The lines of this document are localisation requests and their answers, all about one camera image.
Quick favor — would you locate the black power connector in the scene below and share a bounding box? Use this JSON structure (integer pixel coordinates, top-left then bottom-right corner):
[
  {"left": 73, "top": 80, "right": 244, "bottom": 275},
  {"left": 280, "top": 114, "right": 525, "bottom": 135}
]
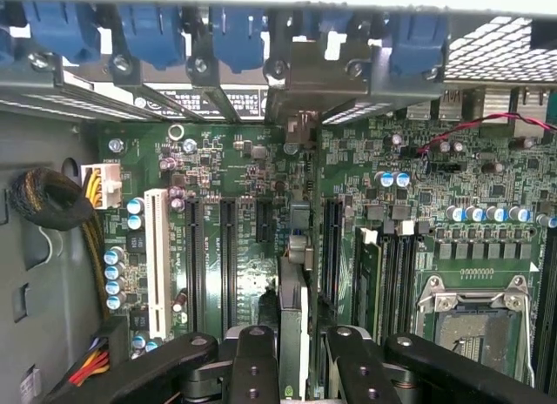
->
[{"left": 91, "top": 314, "right": 131, "bottom": 374}]

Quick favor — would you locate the black open PC case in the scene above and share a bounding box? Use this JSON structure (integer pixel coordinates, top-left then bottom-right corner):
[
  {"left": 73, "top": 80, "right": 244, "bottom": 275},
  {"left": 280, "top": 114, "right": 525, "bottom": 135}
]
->
[{"left": 0, "top": 0, "right": 557, "bottom": 404}]

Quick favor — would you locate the red yellow wire bundle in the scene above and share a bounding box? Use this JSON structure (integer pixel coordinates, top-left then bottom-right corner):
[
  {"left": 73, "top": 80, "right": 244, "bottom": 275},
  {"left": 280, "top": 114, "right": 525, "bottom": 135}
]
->
[{"left": 67, "top": 337, "right": 112, "bottom": 387}]

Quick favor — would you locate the braided yellow black cable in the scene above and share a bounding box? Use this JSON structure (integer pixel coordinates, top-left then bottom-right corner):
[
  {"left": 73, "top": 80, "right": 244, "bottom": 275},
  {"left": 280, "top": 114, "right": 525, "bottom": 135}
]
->
[{"left": 8, "top": 166, "right": 112, "bottom": 322}]

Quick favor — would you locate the CPU socket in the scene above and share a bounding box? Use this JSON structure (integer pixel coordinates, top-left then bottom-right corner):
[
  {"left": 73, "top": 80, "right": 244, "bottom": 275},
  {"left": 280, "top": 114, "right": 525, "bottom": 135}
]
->
[{"left": 415, "top": 273, "right": 536, "bottom": 387}]

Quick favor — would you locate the blue card retention clip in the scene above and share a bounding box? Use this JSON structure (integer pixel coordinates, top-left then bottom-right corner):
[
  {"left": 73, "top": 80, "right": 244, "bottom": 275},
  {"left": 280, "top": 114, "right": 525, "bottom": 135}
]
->
[
  {"left": 0, "top": 24, "right": 17, "bottom": 68},
  {"left": 23, "top": 1, "right": 102, "bottom": 61},
  {"left": 386, "top": 11, "right": 449, "bottom": 78},
  {"left": 208, "top": 5, "right": 267, "bottom": 74},
  {"left": 117, "top": 3, "right": 187, "bottom": 71}
]

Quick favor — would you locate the metal locking lever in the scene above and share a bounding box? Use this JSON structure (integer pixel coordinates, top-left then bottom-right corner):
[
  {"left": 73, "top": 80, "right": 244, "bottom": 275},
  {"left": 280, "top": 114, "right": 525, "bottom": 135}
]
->
[{"left": 524, "top": 281, "right": 537, "bottom": 386}]

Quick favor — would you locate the black RAM slot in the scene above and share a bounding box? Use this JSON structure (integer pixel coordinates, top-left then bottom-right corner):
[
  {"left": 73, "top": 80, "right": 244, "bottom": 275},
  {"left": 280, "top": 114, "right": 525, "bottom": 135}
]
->
[
  {"left": 399, "top": 220, "right": 418, "bottom": 335},
  {"left": 534, "top": 229, "right": 557, "bottom": 383},
  {"left": 383, "top": 223, "right": 400, "bottom": 335}
]

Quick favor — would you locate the green motherboard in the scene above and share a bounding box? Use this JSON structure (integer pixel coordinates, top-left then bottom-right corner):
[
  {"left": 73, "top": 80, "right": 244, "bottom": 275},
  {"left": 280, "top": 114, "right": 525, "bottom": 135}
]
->
[{"left": 97, "top": 111, "right": 557, "bottom": 404}]

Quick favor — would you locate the red black twisted wire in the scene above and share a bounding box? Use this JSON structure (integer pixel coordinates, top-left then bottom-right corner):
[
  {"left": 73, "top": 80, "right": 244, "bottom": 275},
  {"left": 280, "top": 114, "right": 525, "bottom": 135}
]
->
[{"left": 415, "top": 111, "right": 557, "bottom": 157}]

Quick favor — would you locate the white expansion slot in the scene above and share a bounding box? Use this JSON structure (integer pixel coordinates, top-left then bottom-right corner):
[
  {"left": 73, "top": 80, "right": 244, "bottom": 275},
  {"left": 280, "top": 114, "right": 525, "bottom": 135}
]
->
[{"left": 143, "top": 188, "right": 173, "bottom": 342}]

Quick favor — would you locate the green RAM stick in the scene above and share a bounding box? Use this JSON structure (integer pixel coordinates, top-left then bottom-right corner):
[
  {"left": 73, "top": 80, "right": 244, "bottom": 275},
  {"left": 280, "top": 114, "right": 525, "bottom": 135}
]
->
[{"left": 354, "top": 227, "right": 384, "bottom": 335}]

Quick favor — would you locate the black long expansion slot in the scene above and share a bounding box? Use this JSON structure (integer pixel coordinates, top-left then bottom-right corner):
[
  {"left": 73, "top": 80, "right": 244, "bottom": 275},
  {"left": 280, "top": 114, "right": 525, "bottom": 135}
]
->
[
  {"left": 185, "top": 196, "right": 206, "bottom": 335},
  {"left": 219, "top": 196, "right": 240, "bottom": 335},
  {"left": 323, "top": 196, "right": 346, "bottom": 312}
]

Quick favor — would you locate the black short expansion slot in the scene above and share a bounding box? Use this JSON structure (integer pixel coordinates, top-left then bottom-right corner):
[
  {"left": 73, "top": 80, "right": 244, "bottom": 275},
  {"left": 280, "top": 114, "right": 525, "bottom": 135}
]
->
[{"left": 254, "top": 199, "right": 277, "bottom": 244}]

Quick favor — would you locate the white power connector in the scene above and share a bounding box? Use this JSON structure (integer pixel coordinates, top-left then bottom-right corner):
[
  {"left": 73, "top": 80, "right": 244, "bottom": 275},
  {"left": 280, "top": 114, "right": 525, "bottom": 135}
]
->
[{"left": 80, "top": 162, "right": 123, "bottom": 210}]

